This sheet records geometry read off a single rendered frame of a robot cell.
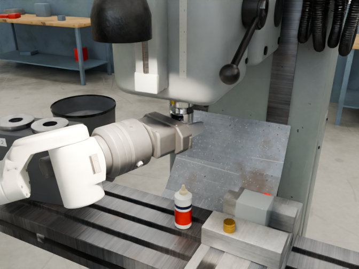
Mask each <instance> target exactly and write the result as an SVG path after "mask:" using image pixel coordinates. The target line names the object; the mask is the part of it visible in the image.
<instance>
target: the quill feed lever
mask: <svg viewBox="0 0 359 269"><path fill-rule="evenodd" d="M268 8H269V0H243V4H242V10H241V18H242V23H243V26H244V27H245V28H246V29H247V31H246V33H245V35H244V37H243V39H242V41H241V43H240V45H239V47H238V49H237V51H236V53H235V55H234V57H233V59H232V61H231V63H230V64H226V65H224V66H223V67H222V68H221V69H220V72H219V77H220V80H221V81H222V82H223V83H224V84H226V85H232V84H235V83H236V82H237V81H238V80H239V78H240V70H239V68H238V65H239V63H240V61H241V59H242V57H243V55H244V53H245V51H246V48H247V46H248V44H249V42H250V40H251V38H252V36H253V34H254V32H255V30H261V28H263V27H264V25H265V23H266V19H267V15H268Z"/></svg>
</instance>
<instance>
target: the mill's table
mask: <svg viewBox="0 0 359 269"><path fill-rule="evenodd" d="M102 185H103V189H104V193H105V195H104V197H103V198H102V199H100V200H99V201H97V202H95V203H93V204H90V205H88V206H85V207H81V208H76V209H68V208H65V207H64V205H58V204H52V203H46V202H40V201H33V200H27V199H22V200H17V201H14V202H10V203H6V204H2V205H0V232H2V233H4V234H7V235H9V236H12V237H14V238H16V239H19V240H21V241H24V242H27V243H29V244H31V245H34V246H36V247H38V248H41V249H43V250H46V251H48V252H51V253H53V254H55V255H58V256H60V257H62V258H65V259H68V260H70V261H72V262H75V263H77V264H80V265H82V266H85V267H87V268H89V269H184V268H185V267H186V265H187V264H188V262H189V261H190V259H191V258H192V256H193V255H194V254H195V252H196V251H197V249H198V248H199V247H200V245H201V244H202V243H201V228H202V226H203V224H204V223H205V222H206V220H207V219H208V218H209V216H210V215H211V214H212V212H213V211H211V210H207V209H204V208H200V207H196V206H193V205H192V224H191V226H190V227H189V228H187V229H180V228H177V227H176V226H175V200H172V199H168V198H166V197H162V196H158V195H154V194H151V193H147V192H143V191H140V190H137V189H133V188H130V187H126V186H122V185H119V184H115V183H112V182H109V181H105V180H103V181H102ZM285 269H359V252H356V251H352V250H349V249H345V248H342V247H338V246H334V245H331V244H328V243H324V242H321V241H317V240H313V239H310V238H306V237H303V236H299V235H296V238H295V241H294V244H293V247H292V250H291V253H290V256H289V258H288V261H287V264H286V267H285Z"/></svg>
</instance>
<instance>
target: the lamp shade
mask: <svg viewBox="0 0 359 269"><path fill-rule="evenodd" d="M90 22H91V32H92V40H93V41H96V42H101V43H137V42H144V41H148V40H151V39H152V14H151V11H150V8H149V5H148V3H147V0H93V3H92V8H91V13H90Z"/></svg>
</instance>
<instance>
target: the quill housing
mask: <svg viewBox="0 0 359 269"><path fill-rule="evenodd" d="M242 4H243V0H167V40H168V87H167V88H166V89H164V90H162V91H160V92H159V93H158V94H154V93H147V92H140V91H136V90H135V72H136V62H135V43H112V47H113V61H114V75H115V82H116V84H117V86H118V88H119V89H120V90H121V91H123V92H125V93H128V94H134V95H139V96H145V97H152V98H158V99H165V100H172V101H178V102H185V103H189V104H196V105H202V106H208V105H211V104H213V103H215V102H216V101H218V100H219V99H220V98H221V97H222V96H224V95H225V94H226V93H227V92H228V91H230V90H231V89H232V88H233V87H234V86H235V85H237V84H238V83H239V82H240V81H241V80H242V79H243V78H244V76H245V73H246V64H247V63H248V58H247V50H248V46H247V48H246V51H245V53H244V55H243V57H242V59H241V61H240V63H239V65H238V68H239V70H240V78H239V80H238V81H237V82H236V83H235V84H232V85H226V84H224V83H223V82H222V81H221V80H220V77H219V72H220V69H221V68H222V67H223V66H224V65H226V64H230V63H231V61H232V59H233V57H234V55H235V53H236V51H237V49H238V47H239V45H240V43H241V41H242V39H243V37H244V35H245V33H246V31H247V29H246V28H245V27H244V26H243V23H242V18H241V10H242Z"/></svg>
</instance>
